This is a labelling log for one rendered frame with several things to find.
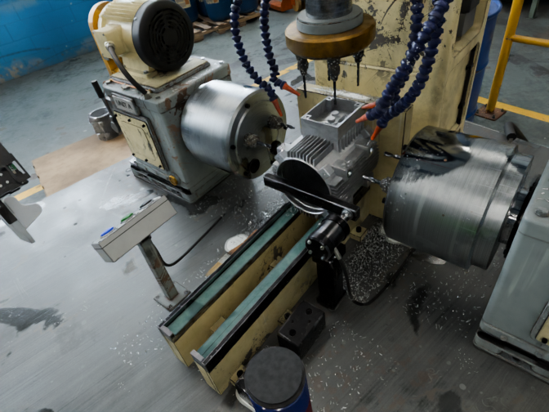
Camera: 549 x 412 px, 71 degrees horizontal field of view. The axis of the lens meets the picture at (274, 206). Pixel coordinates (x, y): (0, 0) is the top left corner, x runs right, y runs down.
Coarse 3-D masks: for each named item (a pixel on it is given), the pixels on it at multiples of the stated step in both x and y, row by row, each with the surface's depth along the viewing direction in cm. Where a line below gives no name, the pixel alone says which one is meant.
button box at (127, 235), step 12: (156, 204) 82; (168, 204) 84; (132, 216) 81; (144, 216) 80; (156, 216) 82; (168, 216) 84; (120, 228) 77; (132, 228) 79; (144, 228) 80; (156, 228) 82; (96, 240) 79; (108, 240) 76; (120, 240) 77; (132, 240) 79; (108, 252) 76; (120, 252) 77
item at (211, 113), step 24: (192, 96) 105; (216, 96) 100; (240, 96) 96; (264, 96) 100; (192, 120) 102; (216, 120) 97; (240, 120) 96; (264, 120) 103; (192, 144) 105; (216, 144) 98; (240, 144) 99; (240, 168) 103; (264, 168) 111
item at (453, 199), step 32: (416, 160) 70; (448, 160) 68; (480, 160) 65; (512, 160) 66; (416, 192) 69; (448, 192) 66; (480, 192) 63; (512, 192) 62; (384, 224) 76; (416, 224) 71; (448, 224) 67; (480, 224) 64; (512, 224) 67; (448, 256) 71; (480, 256) 67
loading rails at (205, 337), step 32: (288, 224) 97; (352, 224) 103; (256, 256) 90; (288, 256) 87; (224, 288) 84; (256, 288) 82; (288, 288) 86; (192, 320) 79; (224, 320) 85; (256, 320) 79; (192, 352) 71; (224, 352) 73; (224, 384) 77
